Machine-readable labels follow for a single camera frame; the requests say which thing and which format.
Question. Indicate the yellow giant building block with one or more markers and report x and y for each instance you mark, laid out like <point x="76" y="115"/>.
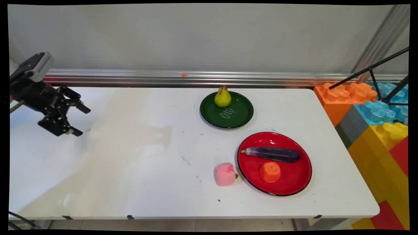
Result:
<point x="375" y="163"/>

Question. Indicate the grey giant building block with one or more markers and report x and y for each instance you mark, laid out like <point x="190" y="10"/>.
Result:
<point x="354" y="125"/>

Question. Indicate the blue giant building block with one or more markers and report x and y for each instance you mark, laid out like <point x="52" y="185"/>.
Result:
<point x="378" y="112"/>

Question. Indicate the yellow-green toy pear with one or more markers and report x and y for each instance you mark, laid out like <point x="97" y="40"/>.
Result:
<point x="222" y="98"/>

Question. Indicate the dark green plate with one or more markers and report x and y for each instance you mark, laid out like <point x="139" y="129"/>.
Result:
<point x="235" y="114"/>

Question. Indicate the horizontal aluminium rail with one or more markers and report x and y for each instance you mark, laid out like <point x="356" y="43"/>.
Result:
<point x="130" y="78"/>

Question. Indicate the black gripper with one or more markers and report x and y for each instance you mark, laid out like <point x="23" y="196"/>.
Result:
<point x="39" y="96"/>

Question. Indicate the black tripod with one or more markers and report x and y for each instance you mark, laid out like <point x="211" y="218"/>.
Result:
<point x="375" y="67"/>

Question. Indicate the red giant building block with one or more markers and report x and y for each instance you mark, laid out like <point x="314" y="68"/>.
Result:
<point x="401" y="156"/>
<point x="388" y="217"/>

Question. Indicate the orange giant building block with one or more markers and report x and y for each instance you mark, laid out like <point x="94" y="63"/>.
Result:
<point x="336" y="98"/>

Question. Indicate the purple toy eggplant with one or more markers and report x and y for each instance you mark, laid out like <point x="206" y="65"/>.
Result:
<point x="274" y="154"/>

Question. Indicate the orange toy mandarin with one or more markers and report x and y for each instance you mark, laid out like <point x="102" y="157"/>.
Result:
<point x="270" y="172"/>

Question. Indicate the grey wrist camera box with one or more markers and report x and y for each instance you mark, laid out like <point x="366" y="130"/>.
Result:
<point x="36" y="67"/>

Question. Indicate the slanted aluminium post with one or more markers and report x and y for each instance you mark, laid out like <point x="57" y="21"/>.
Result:
<point x="382" y="42"/>

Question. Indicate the red plate with black rim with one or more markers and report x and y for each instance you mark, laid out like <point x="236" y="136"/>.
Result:
<point x="290" y="181"/>

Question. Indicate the pink toy peach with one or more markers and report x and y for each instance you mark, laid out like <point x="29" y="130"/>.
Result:
<point x="224" y="174"/>

